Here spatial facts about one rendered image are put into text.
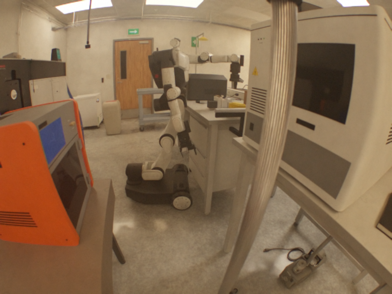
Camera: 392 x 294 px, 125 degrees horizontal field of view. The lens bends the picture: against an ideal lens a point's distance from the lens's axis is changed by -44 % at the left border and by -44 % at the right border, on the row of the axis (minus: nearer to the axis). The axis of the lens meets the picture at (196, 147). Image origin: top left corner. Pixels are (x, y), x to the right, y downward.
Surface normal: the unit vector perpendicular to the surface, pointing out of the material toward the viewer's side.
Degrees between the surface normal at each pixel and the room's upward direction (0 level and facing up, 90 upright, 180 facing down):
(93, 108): 90
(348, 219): 0
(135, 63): 90
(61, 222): 90
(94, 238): 0
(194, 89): 90
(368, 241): 0
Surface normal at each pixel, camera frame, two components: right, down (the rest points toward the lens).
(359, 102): -0.95, 0.09
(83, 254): 0.03, -0.92
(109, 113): 0.30, 0.44
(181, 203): 0.11, 0.40
